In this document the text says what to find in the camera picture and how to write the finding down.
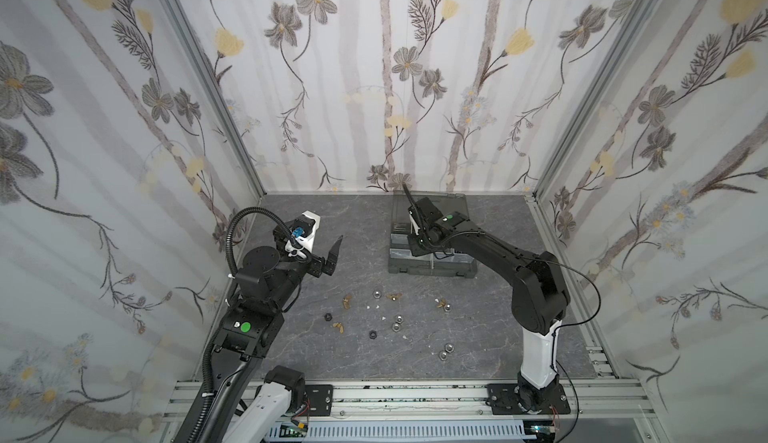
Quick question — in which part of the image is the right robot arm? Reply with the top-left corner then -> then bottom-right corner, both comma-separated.
403,186 -> 580,416

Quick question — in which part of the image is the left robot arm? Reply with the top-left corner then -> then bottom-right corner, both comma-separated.
175,207 -> 341,442

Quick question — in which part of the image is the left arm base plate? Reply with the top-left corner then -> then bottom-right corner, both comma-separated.
296,384 -> 334,417

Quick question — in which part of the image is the white cable duct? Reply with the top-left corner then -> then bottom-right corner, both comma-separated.
258,420 -> 537,442

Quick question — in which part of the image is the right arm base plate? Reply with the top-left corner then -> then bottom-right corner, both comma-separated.
485,383 -> 571,416

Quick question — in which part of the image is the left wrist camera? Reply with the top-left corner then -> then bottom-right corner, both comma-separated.
285,211 -> 321,258

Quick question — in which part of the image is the aluminium front rail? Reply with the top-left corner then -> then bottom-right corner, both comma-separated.
173,379 -> 655,423

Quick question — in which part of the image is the silver nut pair center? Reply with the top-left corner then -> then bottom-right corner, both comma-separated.
391,315 -> 403,332

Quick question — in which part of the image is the silver nut pair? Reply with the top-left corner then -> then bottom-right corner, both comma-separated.
438,343 -> 455,361
391,315 -> 403,332

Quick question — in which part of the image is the green compartment organizer box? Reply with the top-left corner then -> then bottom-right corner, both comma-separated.
388,190 -> 478,279

